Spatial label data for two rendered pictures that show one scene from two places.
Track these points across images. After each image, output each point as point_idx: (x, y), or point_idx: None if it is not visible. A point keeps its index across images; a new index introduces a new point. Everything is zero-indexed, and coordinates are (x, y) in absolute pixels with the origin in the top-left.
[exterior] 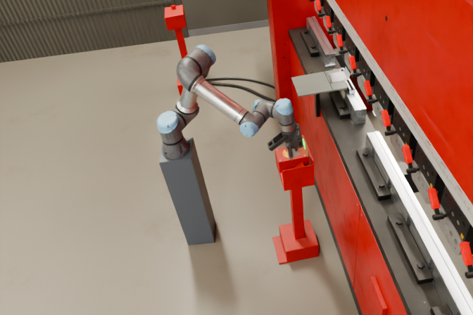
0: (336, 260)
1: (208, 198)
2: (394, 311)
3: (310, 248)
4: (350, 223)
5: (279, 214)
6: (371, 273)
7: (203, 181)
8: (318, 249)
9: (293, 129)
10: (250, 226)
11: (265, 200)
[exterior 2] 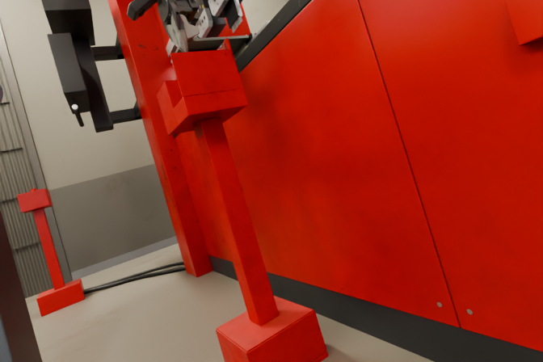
0: (368, 343)
1: (31, 331)
2: None
3: (302, 326)
4: (352, 112)
5: (216, 343)
6: (493, 31)
7: (9, 262)
8: (319, 327)
9: None
10: None
11: (183, 342)
